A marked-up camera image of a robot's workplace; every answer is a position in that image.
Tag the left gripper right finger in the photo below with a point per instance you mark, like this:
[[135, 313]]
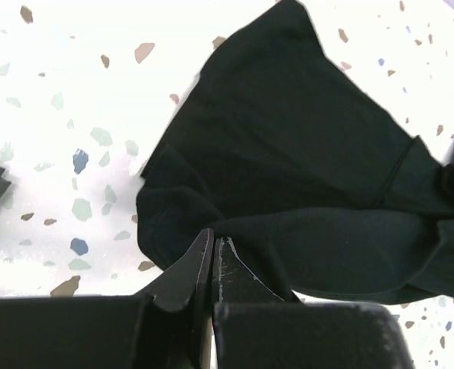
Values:
[[234, 283]]

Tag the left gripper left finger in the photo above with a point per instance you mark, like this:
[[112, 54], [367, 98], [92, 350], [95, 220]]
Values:
[[175, 327]]

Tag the black t shirt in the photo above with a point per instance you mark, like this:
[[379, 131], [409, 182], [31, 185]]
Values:
[[319, 189]]

